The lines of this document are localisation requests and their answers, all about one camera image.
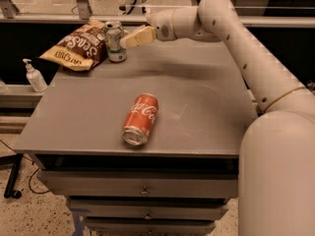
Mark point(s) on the grey drawer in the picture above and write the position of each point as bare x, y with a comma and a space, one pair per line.
131, 184
150, 227
150, 208

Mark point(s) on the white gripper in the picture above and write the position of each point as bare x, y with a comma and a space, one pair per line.
162, 26

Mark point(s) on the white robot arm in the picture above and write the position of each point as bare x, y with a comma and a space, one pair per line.
276, 179

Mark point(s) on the bottom grey drawer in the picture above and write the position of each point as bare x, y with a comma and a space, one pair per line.
150, 227

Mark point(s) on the white pump dispenser bottle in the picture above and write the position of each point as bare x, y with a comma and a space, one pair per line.
35, 77

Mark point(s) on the top grey drawer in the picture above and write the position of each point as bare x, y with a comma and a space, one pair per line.
131, 184

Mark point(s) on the metal railing frame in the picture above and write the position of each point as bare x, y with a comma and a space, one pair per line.
253, 13

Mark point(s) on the green white 7up can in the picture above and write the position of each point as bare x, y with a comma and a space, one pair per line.
113, 32

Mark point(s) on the grey drawer cabinet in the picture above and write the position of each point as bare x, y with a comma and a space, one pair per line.
148, 145

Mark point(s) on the black stand leg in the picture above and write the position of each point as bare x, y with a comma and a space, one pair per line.
15, 162

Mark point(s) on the middle grey drawer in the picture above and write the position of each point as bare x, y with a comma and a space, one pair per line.
150, 208

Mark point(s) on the brown chip bag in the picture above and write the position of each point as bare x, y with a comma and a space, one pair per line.
80, 50

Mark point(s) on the red coca-cola can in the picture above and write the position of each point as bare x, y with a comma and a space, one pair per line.
140, 120

